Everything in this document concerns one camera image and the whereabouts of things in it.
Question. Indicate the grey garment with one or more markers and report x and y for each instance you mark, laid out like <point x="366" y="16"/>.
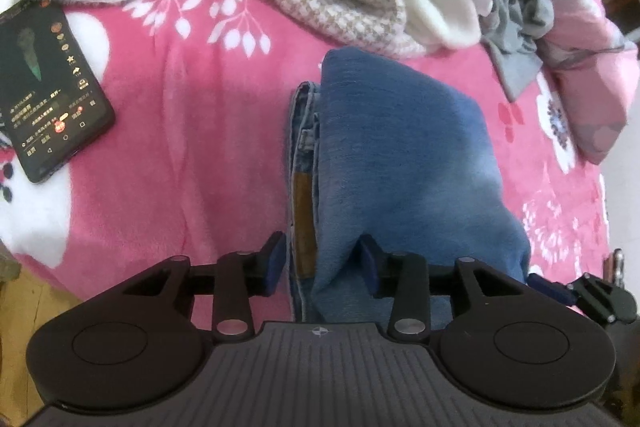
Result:
<point x="520" y="22"/>

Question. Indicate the pink floral blanket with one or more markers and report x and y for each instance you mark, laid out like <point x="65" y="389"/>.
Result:
<point x="175" y="157"/>

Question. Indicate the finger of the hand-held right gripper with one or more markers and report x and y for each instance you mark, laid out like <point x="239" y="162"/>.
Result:
<point x="547" y="287"/>

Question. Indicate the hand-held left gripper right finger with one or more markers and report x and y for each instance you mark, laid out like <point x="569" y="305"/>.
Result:
<point x="369" y="267"/>

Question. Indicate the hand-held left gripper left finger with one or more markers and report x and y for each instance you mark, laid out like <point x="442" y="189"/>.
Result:
<point x="275" y="264"/>

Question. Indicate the blue denim jeans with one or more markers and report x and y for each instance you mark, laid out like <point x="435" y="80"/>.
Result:
<point x="400" y="157"/>

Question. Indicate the black smartphone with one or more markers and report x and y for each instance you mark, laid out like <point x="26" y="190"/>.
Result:
<point x="50" y="92"/>

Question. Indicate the pink floral quilt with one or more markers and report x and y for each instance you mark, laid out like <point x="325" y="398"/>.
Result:
<point x="585" y="47"/>

